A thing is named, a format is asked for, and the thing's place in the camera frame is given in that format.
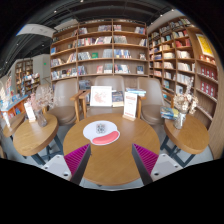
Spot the stack of blue-yellow books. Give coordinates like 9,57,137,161
159,105,180,121

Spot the round wooden side table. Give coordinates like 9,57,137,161
12,112,64,166
159,113,210,168

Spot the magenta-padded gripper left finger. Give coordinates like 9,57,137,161
41,143,92,186

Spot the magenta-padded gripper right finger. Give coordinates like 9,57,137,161
131,142,184,186

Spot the white hanging ceiling panel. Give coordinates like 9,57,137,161
16,23,56,38

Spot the low orange display shelf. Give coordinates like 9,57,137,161
0,94,29,139

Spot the glass vase with beige flowers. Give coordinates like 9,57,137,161
172,78,200,130

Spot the small white table sign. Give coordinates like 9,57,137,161
23,101,37,123

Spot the dark-covered book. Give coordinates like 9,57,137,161
112,90,125,108

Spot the white sign on wooden stand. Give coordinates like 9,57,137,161
122,91,139,122

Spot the white framed red-print picture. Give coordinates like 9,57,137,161
89,85,114,108

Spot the brown leather armchair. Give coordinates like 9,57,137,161
136,76,174,127
78,74,143,118
44,78,83,127

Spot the tall wooden bookshelf unit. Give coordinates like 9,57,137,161
49,18,149,91

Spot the glass vase with pink flowers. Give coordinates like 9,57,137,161
28,84,56,128

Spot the distant wooden bookshelf unit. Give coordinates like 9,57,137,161
13,58,43,94

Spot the light blue book stack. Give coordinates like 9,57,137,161
125,87,147,98

